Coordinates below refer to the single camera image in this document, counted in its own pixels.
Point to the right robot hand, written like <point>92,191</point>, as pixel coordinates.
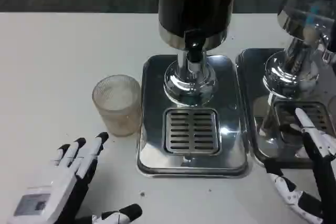
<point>319,155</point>

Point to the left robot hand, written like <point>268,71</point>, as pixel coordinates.
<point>52,182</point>

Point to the clear ribbed glass cup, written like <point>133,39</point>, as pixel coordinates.
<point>118,108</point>

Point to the slotted steel drip grid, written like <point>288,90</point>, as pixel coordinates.
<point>286,111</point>
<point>192,130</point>

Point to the steel drip tray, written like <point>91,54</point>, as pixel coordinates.
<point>233,119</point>
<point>258,119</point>

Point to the drink dispenser with clear tank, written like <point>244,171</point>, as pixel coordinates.
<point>296,61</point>

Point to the steel dispenser tap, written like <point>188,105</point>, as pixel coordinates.
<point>326,44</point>

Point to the black dispenser tap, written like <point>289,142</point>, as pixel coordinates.
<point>194,44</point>

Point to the drink dispenser with dark tank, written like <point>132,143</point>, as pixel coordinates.
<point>194,3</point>

